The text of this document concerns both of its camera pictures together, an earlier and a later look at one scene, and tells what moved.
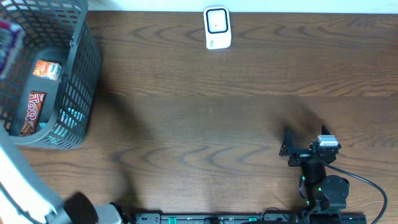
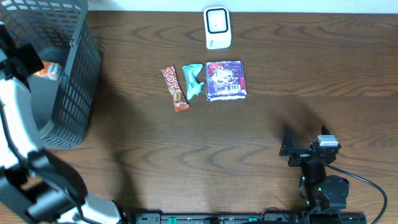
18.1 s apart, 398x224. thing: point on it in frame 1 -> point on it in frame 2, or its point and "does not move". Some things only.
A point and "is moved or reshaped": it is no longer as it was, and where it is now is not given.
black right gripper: (300, 155) does not move
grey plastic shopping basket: (50, 99) does not move
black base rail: (301, 218) does not move
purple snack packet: (12, 40) is moved or reshaped
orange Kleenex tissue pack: (49, 70) does not move
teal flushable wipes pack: (66, 129) -> (193, 86)
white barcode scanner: (217, 27) does not move
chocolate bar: (35, 104) is moved or reshaped
